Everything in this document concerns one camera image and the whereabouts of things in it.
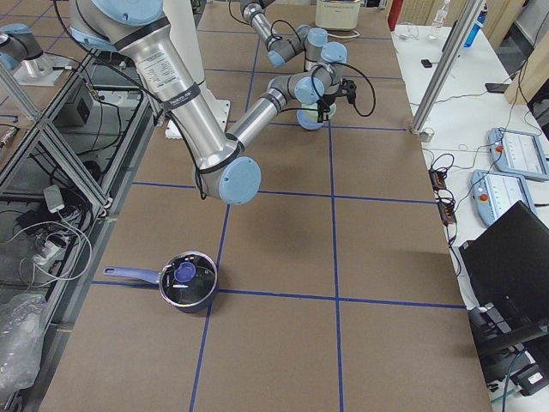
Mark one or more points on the light green bowl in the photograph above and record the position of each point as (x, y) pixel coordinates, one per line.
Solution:
(313, 107)

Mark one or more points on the aluminium frame post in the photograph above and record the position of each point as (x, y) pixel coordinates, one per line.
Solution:
(456, 40)

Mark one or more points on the dark blue saucepan with lid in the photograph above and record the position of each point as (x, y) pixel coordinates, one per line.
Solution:
(188, 281)

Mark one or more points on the black laptop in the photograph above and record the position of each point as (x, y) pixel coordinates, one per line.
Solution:
(509, 261)

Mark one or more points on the white pedestal column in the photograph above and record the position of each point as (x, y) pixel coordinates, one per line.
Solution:
(184, 37)

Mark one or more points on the blue teach pendant upper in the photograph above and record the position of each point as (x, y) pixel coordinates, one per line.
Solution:
(518, 152)

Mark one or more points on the clear plastic bottle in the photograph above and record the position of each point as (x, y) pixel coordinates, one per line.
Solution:
(439, 20)

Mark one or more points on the crumpled clear plastic bag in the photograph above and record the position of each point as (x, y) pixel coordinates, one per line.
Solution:
(22, 338)

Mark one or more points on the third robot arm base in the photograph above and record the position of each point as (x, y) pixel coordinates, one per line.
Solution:
(19, 47)

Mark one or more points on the cream and chrome toaster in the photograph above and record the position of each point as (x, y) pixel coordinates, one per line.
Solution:
(337, 15)

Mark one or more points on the blue teach pendant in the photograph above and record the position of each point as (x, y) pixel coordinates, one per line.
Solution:
(518, 152)
(494, 193)

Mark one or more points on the blue water bottle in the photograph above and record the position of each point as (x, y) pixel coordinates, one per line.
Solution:
(479, 23)

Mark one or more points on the blue bowl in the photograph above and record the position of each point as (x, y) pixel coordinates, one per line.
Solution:
(307, 119)

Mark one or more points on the black smartphone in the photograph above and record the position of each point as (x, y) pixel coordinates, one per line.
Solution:
(496, 88)

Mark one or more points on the black orange cable adapter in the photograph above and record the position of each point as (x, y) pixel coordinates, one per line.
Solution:
(437, 179)

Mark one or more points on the blue teach pendant lower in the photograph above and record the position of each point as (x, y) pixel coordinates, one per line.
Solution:
(494, 193)

